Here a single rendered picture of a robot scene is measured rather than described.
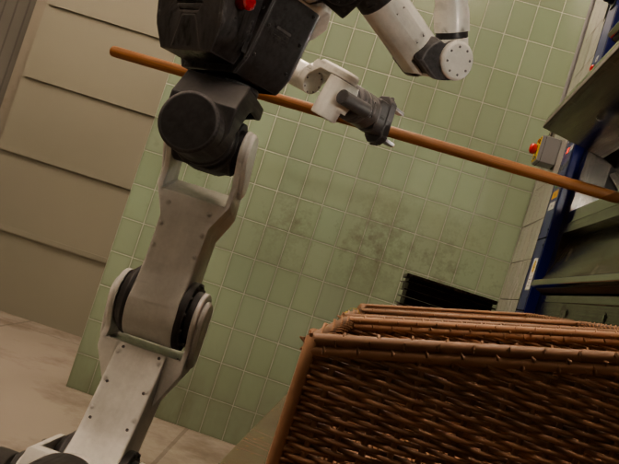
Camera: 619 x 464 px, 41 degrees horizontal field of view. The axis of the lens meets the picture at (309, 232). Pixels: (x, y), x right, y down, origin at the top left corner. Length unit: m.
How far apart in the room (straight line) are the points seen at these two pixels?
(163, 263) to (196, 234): 0.09
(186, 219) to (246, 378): 1.86
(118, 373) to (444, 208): 2.02
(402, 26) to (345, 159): 1.85
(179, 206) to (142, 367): 0.33
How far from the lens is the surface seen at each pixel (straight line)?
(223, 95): 1.56
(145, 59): 2.32
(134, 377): 1.66
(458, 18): 1.71
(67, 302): 4.99
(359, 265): 3.39
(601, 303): 1.85
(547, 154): 3.13
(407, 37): 1.64
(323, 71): 1.96
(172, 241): 1.66
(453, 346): 0.70
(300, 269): 3.40
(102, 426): 1.65
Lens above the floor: 0.78
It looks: 2 degrees up
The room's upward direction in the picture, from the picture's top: 18 degrees clockwise
